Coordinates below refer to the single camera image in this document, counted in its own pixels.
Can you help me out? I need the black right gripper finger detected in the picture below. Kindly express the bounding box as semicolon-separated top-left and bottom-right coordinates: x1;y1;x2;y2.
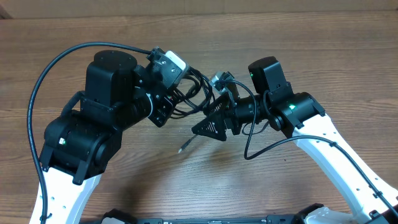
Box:
203;93;232;116
192;110;227;141

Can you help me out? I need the black cable bundle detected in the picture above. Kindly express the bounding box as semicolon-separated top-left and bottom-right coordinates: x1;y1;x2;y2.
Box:
169;67;216;155

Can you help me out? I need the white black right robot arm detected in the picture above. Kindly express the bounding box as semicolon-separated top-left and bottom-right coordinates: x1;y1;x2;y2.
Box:
192;57;397;223

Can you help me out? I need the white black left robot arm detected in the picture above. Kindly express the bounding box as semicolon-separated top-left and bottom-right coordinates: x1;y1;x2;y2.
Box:
30;48;189;223

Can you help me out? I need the black right camera cable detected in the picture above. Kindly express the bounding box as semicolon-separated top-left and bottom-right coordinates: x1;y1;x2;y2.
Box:
220;79;398;215

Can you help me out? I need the black camera cable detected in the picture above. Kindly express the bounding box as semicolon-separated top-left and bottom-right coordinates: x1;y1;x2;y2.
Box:
220;79;398;215
26;42;152;224

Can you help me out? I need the black left camera cable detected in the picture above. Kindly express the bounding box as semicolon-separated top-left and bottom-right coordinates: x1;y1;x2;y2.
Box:
26;42;152;224

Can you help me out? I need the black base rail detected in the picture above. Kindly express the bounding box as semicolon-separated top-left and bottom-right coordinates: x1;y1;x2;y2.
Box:
80;203;389;224

